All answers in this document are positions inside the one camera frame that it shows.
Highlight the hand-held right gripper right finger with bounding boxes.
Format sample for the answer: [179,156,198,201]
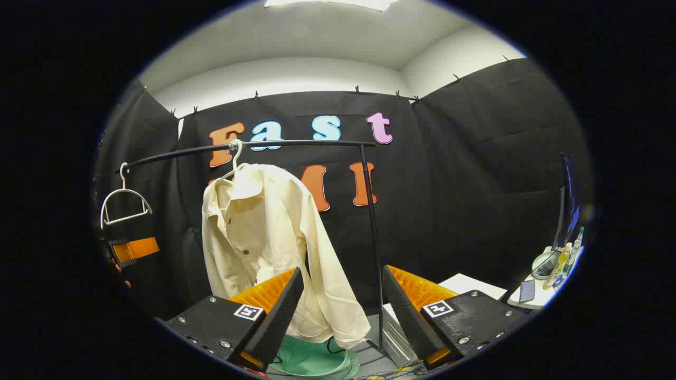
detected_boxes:
[381,265,529,370]

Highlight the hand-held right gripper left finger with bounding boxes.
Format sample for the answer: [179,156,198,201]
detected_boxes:
[155,267,305,373]

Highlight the green laundry hamper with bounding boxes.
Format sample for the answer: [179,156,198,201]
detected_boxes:
[267,334,361,378]

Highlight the cream button shirt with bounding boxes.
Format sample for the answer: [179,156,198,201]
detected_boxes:
[202,163,371,349]

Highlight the empty white hanger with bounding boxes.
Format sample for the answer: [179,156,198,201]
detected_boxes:
[100,162,154,230]

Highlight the white shirt hanger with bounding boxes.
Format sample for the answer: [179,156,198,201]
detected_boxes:
[218,140,246,183]

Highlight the black clothes rack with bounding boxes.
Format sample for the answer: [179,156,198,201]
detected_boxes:
[115,139,391,355]

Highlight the white drawer cabinet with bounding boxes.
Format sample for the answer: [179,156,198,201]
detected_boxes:
[380,273,508,367]

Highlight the black backdrop cloth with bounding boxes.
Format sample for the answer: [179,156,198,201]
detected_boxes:
[92,57,595,338]

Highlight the glass bowl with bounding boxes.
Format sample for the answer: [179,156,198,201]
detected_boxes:
[532,251,560,279]

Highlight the yellow bottle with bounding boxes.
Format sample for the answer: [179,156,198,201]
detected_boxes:
[544,243,572,290]

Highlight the green cap bottle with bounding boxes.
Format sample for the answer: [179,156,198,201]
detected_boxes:
[562,227,585,275]

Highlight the ceiling light panel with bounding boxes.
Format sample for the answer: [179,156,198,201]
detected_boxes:
[264,0,399,12]

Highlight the floor cables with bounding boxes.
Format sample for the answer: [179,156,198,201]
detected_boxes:
[354,363,426,380]

